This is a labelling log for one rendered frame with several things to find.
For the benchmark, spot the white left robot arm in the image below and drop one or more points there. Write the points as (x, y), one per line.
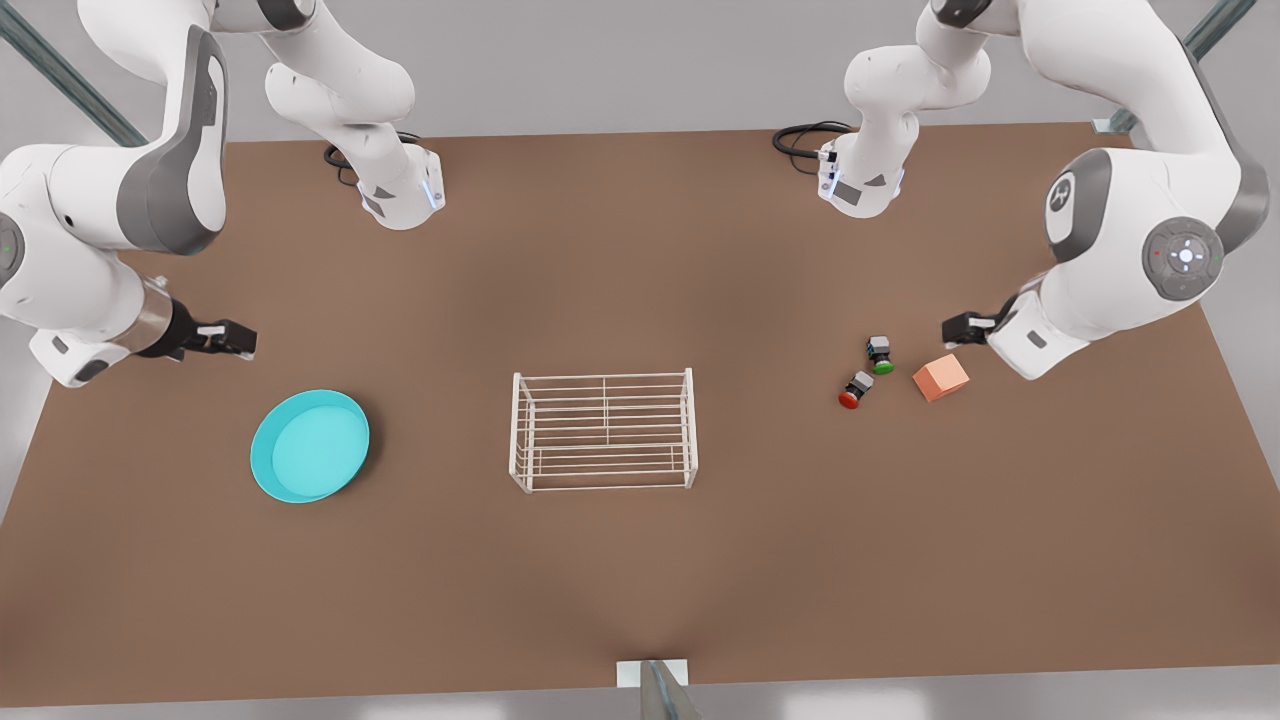
(1130, 260)

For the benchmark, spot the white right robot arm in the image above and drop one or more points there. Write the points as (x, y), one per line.
(170, 180)

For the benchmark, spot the turquoise plate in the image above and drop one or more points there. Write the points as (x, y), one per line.
(310, 445)

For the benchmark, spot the orange cube block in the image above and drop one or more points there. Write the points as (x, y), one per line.
(940, 377)

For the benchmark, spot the green button switch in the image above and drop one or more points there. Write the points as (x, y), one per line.
(880, 355)

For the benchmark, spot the red button switch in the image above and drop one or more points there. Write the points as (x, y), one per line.
(855, 389)

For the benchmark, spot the silver frame post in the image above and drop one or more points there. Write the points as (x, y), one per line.
(662, 690)
(1190, 60)
(70, 80)

